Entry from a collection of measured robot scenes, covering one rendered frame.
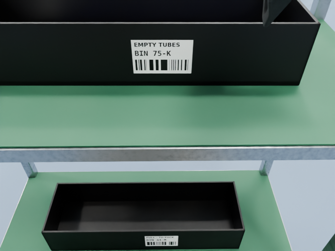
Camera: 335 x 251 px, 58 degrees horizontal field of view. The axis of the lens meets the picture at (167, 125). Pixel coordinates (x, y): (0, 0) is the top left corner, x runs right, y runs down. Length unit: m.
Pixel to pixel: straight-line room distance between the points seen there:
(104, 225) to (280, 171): 1.02
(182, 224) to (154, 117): 0.61
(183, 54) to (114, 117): 0.15
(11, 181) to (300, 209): 1.43
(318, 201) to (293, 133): 1.21
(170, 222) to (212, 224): 0.13
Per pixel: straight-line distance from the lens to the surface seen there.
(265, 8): 0.35
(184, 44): 0.49
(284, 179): 1.69
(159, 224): 1.02
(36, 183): 1.22
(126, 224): 1.03
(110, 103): 0.50
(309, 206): 1.63
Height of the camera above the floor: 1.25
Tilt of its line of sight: 42 degrees down
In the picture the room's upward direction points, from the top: straight up
